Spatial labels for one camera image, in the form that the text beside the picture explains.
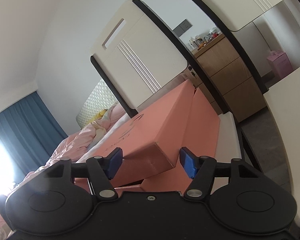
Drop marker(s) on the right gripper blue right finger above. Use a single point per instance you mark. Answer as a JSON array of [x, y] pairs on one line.
[[202, 172]]

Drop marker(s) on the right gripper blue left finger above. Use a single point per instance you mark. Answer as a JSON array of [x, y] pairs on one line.
[[101, 171]]

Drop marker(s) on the pink box lid with logo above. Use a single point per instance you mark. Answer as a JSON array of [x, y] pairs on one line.
[[151, 140]]

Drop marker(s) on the pink bed sheet mattress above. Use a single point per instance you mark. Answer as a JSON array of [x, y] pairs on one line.
[[105, 139]]

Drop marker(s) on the open pink box base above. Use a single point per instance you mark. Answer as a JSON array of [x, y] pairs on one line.
[[200, 137]]

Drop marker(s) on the pink crumpled duvet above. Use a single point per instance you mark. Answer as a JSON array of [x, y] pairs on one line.
[[74, 147]]

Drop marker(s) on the yellow plush toy on bed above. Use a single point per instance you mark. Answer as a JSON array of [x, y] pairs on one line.
[[96, 116]]

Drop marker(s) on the white quilted headboard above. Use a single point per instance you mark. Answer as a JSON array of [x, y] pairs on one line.
[[100, 98]]

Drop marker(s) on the blue curtain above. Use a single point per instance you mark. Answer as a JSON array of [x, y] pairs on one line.
[[29, 133]]

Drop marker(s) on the wooden drawer cabinet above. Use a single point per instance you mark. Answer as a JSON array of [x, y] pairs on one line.
[[230, 75]]

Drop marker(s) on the left white folding chair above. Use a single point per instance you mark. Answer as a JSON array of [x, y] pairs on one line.
[[137, 54]]

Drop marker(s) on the small pink gift box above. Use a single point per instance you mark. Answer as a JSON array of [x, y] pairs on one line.
[[280, 64]]

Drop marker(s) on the grey wall socket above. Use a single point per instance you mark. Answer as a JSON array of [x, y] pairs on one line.
[[182, 27]]

